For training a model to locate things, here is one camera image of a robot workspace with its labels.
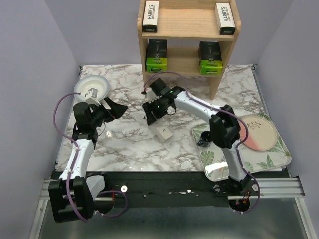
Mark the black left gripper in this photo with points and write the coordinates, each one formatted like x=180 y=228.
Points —
x=116 y=111

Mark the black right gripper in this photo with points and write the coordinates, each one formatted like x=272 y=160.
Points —
x=148 y=107

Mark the small white H box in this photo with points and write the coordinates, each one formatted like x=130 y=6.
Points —
x=163 y=133

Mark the green black Gillette box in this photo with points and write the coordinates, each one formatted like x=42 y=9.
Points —
x=210 y=61

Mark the white Harry's box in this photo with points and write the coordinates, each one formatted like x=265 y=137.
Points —
x=224 y=18
x=150 y=17

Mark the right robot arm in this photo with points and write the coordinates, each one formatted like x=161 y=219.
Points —
x=223 y=123

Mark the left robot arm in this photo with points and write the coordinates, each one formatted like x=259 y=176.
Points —
x=72 y=195

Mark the light wooden shelf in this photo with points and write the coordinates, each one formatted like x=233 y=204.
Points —
x=184 y=23

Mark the white blue-rimmed bowl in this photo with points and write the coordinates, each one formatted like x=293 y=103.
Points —
x=93 y=81

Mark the black mug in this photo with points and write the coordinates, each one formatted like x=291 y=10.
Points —
x=204 y=140

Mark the floral leaf tray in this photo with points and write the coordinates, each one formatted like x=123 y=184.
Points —
x=216 y=168

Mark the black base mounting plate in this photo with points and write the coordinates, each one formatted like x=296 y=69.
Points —
x=167 y=190

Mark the pink and cream plate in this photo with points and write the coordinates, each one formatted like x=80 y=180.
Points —
x=262 y=134

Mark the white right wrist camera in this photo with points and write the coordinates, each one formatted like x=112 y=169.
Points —
x=150 y=95

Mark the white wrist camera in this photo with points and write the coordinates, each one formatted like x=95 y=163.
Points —
x=150 y=95
x=93 y=96

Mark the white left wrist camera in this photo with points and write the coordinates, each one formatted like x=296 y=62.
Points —
x=93 y=96

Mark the aluminium frame rail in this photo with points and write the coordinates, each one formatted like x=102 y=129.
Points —
x=279 y=212

